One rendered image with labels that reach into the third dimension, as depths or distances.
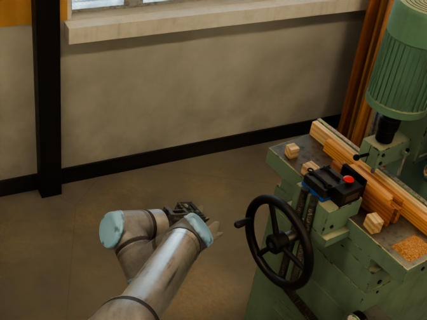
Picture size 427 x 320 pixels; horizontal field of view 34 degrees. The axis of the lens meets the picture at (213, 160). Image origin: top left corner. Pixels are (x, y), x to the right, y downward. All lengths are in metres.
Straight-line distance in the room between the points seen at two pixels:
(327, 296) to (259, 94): 1.60
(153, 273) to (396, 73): 0.89
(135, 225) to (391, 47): 0.80
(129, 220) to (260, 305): 0.97
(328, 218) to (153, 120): 1.59
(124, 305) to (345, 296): 1.13
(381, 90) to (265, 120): 1.85
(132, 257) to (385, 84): 0.80
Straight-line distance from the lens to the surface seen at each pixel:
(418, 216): 2.05
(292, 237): 2.02
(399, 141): 2.09
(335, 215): 1.95
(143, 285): 1.26
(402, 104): 1.91
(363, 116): 3.66
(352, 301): 2.14
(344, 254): 2.09
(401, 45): 1.84
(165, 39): 3.13
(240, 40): 3.33
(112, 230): 1.69
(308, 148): 2.24
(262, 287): 2.50
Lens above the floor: 2.18
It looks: 37 degrees down
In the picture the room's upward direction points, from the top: 9 degrees clockwise
